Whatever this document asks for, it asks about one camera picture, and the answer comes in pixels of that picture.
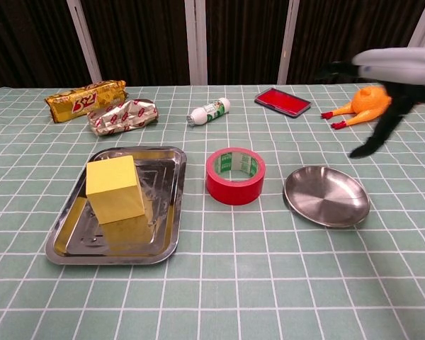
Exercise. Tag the black curtain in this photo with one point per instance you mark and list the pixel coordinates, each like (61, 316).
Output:
(145, 39)

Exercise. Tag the yellow cube block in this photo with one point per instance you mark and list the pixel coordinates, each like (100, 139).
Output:
(113, 184)

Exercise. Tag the gold biscuit pack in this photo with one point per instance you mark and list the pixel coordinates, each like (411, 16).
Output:
(78, 104)

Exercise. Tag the red ink pad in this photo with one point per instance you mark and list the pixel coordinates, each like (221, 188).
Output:
(281, 101)

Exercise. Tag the red tape roll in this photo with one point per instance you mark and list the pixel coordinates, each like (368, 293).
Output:
(233, 193)

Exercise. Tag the rectangular steel tray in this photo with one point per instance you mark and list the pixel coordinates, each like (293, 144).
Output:
(164, 212)

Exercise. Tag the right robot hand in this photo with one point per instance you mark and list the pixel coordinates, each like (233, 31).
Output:
(400, 67)

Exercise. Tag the small white green bottle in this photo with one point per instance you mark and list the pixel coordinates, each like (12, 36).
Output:
(209, 112)

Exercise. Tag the orange rubber chicken toy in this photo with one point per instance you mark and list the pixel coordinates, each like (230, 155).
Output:
(370, 101)

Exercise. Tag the green checkered tablecloth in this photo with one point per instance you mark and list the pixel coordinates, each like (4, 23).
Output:
(233, 283)

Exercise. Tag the round steel plate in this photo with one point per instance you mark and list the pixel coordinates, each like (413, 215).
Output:
(326, 198)

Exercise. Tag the silver red snack wrapper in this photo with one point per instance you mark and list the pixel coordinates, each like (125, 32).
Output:
(122, 118)

